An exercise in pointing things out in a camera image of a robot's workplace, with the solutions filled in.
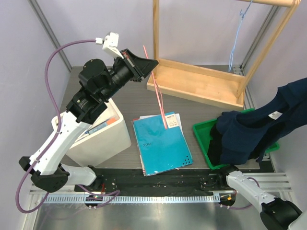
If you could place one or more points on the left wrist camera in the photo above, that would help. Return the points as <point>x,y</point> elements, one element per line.
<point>110,44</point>

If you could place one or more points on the black flower print t shirt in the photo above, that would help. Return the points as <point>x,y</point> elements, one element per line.
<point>215,150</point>

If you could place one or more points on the white storage box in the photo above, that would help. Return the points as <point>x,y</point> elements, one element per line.
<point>102,145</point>

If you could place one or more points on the navy blue t shirt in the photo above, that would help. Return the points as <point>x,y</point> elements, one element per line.
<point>248,135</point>

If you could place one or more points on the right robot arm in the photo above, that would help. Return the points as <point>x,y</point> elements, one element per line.
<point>275,213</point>

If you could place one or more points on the light blue hanger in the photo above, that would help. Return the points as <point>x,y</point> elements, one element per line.
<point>242,15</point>

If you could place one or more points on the pink hanger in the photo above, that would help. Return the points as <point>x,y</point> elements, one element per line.
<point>160,100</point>

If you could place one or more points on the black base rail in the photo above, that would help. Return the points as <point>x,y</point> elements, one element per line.
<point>179,182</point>

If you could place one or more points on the wooden clothes rack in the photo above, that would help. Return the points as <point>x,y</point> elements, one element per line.
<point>222,89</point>

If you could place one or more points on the green plastic tray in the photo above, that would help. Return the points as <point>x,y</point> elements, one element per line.
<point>202,134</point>

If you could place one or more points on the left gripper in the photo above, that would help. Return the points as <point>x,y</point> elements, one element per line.
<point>144,65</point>

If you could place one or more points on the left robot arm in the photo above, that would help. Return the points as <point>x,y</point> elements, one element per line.
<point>98,84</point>

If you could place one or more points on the teal notebook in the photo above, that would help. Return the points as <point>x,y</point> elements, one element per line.
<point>162,149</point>

